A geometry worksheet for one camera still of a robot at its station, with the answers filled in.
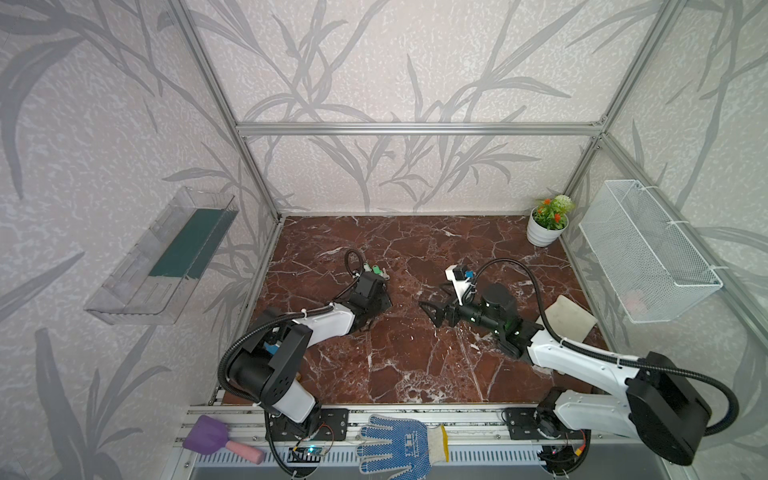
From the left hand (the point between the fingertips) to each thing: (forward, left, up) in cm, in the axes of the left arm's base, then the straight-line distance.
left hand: (392, 288), depth 94 cm
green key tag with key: (+10, +6, -5) cm, 13 cm away
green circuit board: (-43, +20, -6) cm, 47 cm away
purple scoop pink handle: (-39, +44, -4) cm, 59 cm away
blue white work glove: (-41, -6, -3) cm, 41 cm away
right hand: (-7, -11, +14) cm, 19 cm away
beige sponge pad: (-8, -56, -4) cm, 56 cm away
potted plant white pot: (+22, -53, +9) cm, 58 cm away
